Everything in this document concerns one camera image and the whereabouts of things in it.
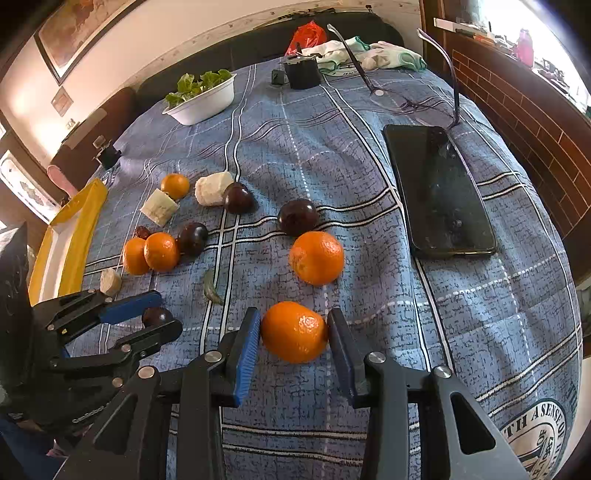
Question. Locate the small wall plaque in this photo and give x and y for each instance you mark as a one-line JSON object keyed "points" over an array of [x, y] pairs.
{"points": [[61, 101]]}

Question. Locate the white bowl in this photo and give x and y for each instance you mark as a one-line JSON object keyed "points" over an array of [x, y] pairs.
{"points": [[205, 106]]}

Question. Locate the black box device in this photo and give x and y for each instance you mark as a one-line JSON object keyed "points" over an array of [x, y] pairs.
{"points": [[302, 71]]}

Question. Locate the green leaf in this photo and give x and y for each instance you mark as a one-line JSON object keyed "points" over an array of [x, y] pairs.
{"points": [[212, 288]]}

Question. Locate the wooden glass door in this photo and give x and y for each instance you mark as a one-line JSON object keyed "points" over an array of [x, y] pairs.
{"points": [[23, 184]]}

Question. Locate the white green cloth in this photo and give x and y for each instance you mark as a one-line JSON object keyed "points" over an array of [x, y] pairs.
{"points": [[369, 55]]}

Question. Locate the black sofa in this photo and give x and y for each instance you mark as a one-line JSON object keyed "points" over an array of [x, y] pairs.
{"points": [[258, 46]]}

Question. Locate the yellow-edged white tray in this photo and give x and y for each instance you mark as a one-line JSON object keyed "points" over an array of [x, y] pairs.
{"points": [[87, 217]]}

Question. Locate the orange mandarin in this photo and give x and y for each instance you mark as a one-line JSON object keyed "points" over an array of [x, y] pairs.
{"points": [[317, 257], [161, 251], [174, 185], [134, 257], [295, 332]]}

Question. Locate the red plastic bag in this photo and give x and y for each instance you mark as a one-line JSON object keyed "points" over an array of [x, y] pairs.
{"points": [[307, 37]]}

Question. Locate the dark blue clothing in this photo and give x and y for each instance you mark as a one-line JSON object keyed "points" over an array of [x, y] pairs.
{"points": [[23, 452]]}

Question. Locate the pink bottle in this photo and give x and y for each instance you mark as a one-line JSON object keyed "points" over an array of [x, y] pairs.
{"points": [[525, 46]]}

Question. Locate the blue plaid blanket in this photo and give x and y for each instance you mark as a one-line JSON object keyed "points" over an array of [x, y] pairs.
{"points": [[323, 138]]}

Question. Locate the black smartphone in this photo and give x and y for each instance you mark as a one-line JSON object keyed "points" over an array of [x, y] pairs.
{"points": [[438, 189]]}

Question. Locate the small black object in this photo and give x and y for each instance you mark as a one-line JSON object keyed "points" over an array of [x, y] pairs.
{"points": [[278, 77]]}

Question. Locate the square white chunk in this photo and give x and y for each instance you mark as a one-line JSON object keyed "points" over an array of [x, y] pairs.
{"points": [[159, 208]]}

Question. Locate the long white peeled chunk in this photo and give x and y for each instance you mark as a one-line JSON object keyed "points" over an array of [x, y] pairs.
{"points": [[212, 188]]}

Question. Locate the wall outlet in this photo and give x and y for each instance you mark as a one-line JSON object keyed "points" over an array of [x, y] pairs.
{"points": [[70, 122]]}

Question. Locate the red dried date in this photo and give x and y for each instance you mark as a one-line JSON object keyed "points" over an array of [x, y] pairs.
{"points": [[142, 232]]}

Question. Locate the brown sofa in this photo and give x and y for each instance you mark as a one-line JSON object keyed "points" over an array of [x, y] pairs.
{"points": [[92, 134]]}

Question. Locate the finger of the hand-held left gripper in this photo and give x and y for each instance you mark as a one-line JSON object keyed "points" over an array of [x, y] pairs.
{"points": [[134, 307], [157, 334]]}

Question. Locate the wooden windowsill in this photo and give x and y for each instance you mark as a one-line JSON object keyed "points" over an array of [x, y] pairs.
{"points": [[485, 39]]}

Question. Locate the dark purple plum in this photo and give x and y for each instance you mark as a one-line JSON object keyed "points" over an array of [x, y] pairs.
{"points": [[157, 316], [238, 197], [192, 238], [298, 217]]}

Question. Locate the green lettuce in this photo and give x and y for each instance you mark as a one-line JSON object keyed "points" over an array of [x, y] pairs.
{"points": [[198, 83]]}

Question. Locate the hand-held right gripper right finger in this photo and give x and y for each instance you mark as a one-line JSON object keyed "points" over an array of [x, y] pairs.
{"points": [[341, 364]]}

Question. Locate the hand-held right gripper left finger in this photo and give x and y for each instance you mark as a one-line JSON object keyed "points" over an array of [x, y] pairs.
{"points": [[244, 364]]}

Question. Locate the black motor with wooden spool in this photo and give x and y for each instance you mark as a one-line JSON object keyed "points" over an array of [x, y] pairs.
{"points": [[108, 154]]}

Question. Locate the framed wall picture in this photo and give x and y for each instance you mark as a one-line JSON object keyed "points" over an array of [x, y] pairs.
{"points": [[78, 32]]}

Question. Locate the small round white chunk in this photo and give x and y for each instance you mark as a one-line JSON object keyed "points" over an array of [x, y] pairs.
{"points": [[111, 281]]}

